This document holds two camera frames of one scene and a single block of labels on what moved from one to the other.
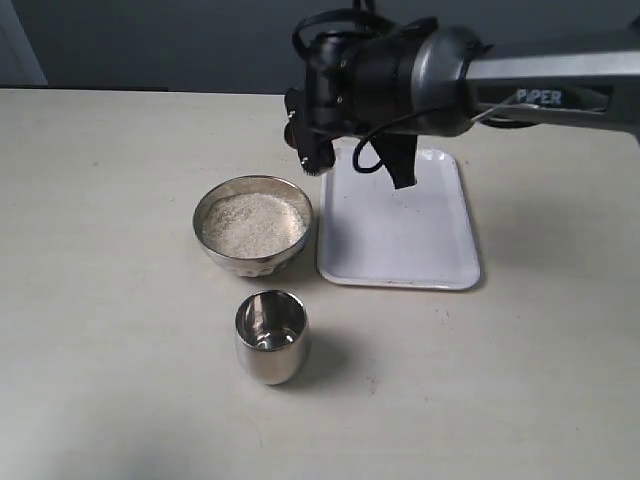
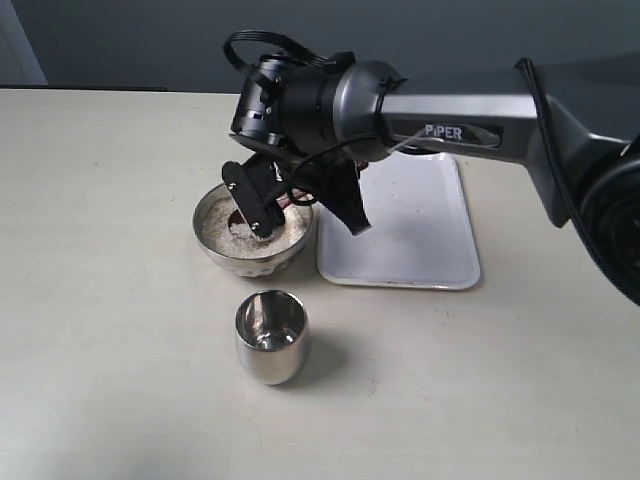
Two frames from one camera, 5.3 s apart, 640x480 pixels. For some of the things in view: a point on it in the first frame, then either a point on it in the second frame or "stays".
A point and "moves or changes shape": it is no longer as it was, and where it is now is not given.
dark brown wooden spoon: x=289 y=136 moves or changes shape
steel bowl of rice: x=254 y=226 stays
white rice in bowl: x=253 y=225 stays
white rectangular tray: x=417 y=237 stays
